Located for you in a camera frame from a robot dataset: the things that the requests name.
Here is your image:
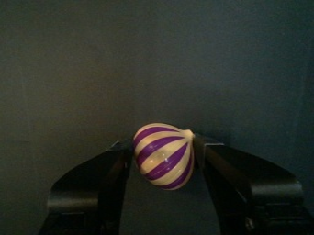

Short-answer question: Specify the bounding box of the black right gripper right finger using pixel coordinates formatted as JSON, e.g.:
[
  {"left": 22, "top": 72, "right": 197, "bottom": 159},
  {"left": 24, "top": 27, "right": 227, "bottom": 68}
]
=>
[{"left": 191, "top": 132, "right": 314, "bottom": 235}]

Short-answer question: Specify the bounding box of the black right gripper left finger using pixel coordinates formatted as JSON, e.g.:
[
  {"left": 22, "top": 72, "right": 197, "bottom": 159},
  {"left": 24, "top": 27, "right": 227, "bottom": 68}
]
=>
[{"left": 37, "top": 138, "right": 136, "bottom": 235}]

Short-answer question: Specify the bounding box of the purple striped toy onion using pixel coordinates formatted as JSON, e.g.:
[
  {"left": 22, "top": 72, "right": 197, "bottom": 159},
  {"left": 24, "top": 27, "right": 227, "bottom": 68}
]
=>
[{"left": 132, "top": 122, "right": 196, "bottom": 191}]

